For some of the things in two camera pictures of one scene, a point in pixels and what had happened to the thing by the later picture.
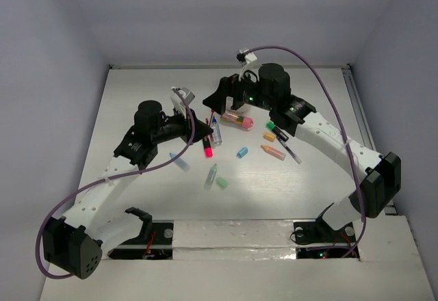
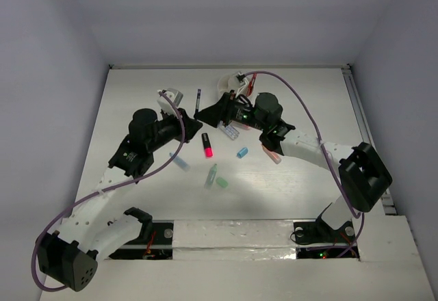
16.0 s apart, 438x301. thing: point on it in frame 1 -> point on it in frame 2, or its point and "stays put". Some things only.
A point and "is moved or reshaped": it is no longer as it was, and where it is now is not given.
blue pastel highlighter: (181, 163) stays put
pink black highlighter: (209, 152) stays put
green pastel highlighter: (210, 178) stays put
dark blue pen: (290, 150) is moved or reshaped
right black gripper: (217, 100) -> (223, 110)
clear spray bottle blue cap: (217, 139) -> (230, 131)
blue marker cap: (242, 152) stays put
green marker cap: (222, 182) stays put
